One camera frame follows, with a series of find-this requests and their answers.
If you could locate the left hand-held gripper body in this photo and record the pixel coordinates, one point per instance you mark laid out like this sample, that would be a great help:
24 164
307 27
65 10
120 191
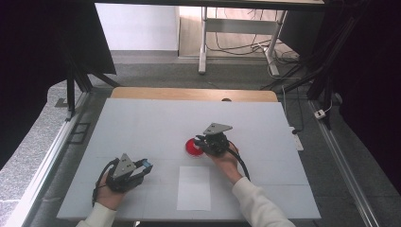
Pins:
123 176

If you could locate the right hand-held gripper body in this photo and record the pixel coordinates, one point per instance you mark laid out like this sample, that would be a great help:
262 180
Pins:
217 143

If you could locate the round red ink pad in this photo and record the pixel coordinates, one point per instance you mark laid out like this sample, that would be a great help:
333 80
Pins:
191 148

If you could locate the white paper sheet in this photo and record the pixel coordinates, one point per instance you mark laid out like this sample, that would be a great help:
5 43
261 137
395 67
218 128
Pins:
194 189

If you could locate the person's right hand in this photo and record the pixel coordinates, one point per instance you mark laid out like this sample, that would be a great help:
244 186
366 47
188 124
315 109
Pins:
227 164

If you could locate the person's left hand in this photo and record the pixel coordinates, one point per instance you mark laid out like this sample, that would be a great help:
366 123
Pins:
108 195

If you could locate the white foam board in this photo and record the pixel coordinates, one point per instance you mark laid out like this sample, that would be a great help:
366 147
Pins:
157 126

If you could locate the wooden table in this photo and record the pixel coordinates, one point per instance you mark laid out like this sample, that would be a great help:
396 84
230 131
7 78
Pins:
189 94

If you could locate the white power strip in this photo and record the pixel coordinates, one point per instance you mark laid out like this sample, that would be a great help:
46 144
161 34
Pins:
297 140

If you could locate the black metal stand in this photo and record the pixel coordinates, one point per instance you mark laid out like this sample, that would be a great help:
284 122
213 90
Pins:
321 78
71 91

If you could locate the small white adapter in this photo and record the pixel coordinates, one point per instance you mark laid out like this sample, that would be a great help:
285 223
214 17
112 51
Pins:
320 114

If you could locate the black curtain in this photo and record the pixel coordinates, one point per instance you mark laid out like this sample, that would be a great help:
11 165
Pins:
31 63
372 94

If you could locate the aluminium floor rail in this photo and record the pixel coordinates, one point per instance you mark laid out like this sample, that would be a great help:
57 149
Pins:
343 170
41 176

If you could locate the white metal desk frame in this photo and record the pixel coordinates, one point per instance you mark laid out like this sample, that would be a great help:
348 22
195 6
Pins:
239 26

